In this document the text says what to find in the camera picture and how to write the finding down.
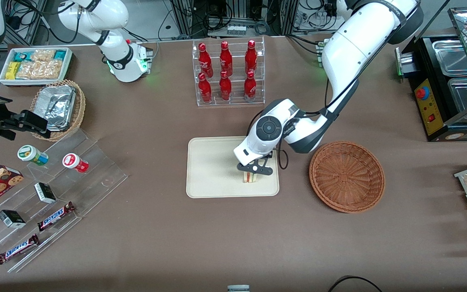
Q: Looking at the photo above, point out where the cream plastic tray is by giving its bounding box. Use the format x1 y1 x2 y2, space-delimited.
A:
186 135 280 199

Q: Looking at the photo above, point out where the light wicker basket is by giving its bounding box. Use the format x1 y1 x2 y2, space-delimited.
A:
30 79 86 142

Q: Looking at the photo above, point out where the round brown wicker basket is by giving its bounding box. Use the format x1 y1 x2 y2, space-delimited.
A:
309 140 386 214

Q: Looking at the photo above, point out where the aluminium foil container stack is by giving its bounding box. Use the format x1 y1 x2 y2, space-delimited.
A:
35 85 76 131

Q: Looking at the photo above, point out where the green lid cup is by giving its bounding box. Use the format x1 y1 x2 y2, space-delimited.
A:
17 145 49 166

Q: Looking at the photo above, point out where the clear acrylic bottle rack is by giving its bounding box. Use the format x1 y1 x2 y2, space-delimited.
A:
192 36 266 107

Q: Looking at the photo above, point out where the red lid cup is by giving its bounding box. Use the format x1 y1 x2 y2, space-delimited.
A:
62 153 89 174

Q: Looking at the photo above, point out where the large clear cracker bag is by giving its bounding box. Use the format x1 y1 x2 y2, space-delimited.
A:
15 60 64 80

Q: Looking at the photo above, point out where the white rectangular snack bin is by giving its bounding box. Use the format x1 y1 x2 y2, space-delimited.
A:
0 47 74 87

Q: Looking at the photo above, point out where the red cola bottle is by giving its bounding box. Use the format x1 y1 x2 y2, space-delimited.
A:
244 71 257 101
220 41 233 77
198 43 214 78
219 71 232 101
245 39 258 75
198 73 212 103

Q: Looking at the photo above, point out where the small clear cracker bag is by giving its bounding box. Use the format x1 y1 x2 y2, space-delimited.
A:
30 49 56 64

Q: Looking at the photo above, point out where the small black box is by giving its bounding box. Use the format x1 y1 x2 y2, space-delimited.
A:
34 182 57 204
0 209 26 229

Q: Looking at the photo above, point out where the clear acrylic stepped stand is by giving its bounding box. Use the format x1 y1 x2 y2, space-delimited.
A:
0 128 129 273

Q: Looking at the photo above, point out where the snickers bar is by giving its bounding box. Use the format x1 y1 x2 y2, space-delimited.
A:
37 202 76 232
0 234 40 265

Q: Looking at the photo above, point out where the black hot food display case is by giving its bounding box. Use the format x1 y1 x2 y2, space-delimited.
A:
395 6 467 142

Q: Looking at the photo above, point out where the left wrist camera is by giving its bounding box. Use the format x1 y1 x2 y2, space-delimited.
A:
237 155 275 177

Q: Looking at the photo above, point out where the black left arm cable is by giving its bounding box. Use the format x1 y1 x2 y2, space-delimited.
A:
246 8 406 171

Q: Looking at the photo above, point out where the black cable loop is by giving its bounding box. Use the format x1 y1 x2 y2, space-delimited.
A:
328 276 384 292

